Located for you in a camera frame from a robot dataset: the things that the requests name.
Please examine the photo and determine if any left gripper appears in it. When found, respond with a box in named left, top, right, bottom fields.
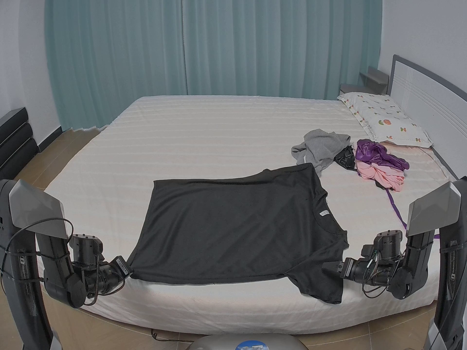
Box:
left=98, top=255, right=133, bottom=293

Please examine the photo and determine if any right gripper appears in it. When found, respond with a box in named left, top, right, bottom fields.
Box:
left=340, top=257, right=380, bottom=287

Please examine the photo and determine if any black T-shirt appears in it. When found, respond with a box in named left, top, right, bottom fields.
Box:
left=126, top=163, right=350, bottom=304

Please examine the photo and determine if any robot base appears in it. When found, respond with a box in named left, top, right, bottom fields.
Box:
left=186, top=334, right=309, bottom=350

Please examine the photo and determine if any bed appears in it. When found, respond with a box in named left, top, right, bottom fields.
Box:
left=45, top=54, right=467, bottom=337

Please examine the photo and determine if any pink garment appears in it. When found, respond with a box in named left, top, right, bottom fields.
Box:
left=356, top=161, right=406, bottom=193

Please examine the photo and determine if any small black garment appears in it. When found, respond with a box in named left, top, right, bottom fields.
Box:
left=333, top=145, right=358, bottom=171

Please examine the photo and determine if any purple garment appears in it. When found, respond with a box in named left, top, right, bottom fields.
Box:
left=355, top=139, right=440, bottom=241

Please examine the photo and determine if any grey garment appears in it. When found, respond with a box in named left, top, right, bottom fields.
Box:
left=290, top=130, right=352, bottom=177

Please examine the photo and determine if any white printed pillow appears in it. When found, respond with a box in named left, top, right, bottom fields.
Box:
left=336, top=92, right=434, bottom=148

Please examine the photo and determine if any black chest of drawers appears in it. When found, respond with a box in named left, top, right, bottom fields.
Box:
left=0, top=109, right=38, bottom=180

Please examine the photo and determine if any grey bedside table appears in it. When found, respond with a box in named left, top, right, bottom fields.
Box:
left=339, top=66, right=389, bottom=95

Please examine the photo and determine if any blue-green curtain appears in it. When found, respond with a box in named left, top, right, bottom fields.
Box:
left=182, top=0, right=383, bottom=100
left=44, top=0, right=189, bottom=131

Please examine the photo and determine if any black cable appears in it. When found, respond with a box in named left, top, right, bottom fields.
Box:
left=149, top=328, right=195, bottom=344
left=0, top=219, right=76, bottom=270

